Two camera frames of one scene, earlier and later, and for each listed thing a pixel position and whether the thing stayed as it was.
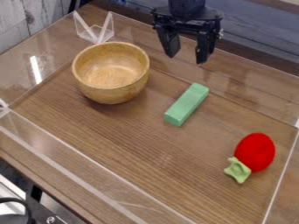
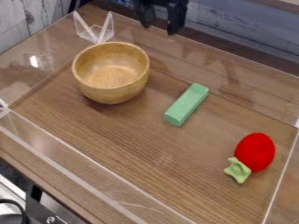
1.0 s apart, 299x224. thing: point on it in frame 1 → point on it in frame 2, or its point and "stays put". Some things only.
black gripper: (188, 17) → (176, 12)
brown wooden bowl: (109, 71) stays put
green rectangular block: (187, 104) stays put
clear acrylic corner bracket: (97, 33) stays put
